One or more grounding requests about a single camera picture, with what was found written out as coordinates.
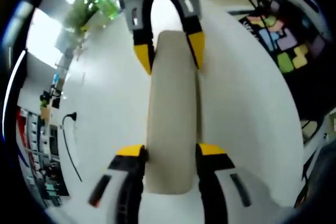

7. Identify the green potted plant white pot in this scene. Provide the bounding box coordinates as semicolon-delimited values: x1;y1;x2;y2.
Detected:
64;0;103;32

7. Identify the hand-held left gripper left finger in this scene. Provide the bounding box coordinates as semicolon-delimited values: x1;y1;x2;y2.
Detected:
88;144;147;224

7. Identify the green plastic bottle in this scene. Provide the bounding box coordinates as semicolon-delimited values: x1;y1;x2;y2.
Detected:
93;0;120;22

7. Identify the beige cutlery case lid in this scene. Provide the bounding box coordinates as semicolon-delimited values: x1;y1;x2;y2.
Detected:
145;30;201;195

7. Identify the black power cable with plug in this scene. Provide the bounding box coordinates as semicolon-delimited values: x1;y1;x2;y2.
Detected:
61;111;83;183

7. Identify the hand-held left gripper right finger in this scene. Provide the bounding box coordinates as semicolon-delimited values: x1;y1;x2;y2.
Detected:
195;142;296;224

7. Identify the brown cardboard box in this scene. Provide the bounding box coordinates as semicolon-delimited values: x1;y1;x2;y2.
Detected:
40;105;53;120

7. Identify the shelving unit with white boxes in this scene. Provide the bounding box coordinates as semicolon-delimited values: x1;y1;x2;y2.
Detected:
17;108;62;204

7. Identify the black printed shirt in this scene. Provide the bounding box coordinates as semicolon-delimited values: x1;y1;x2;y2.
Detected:
228;0;334;123

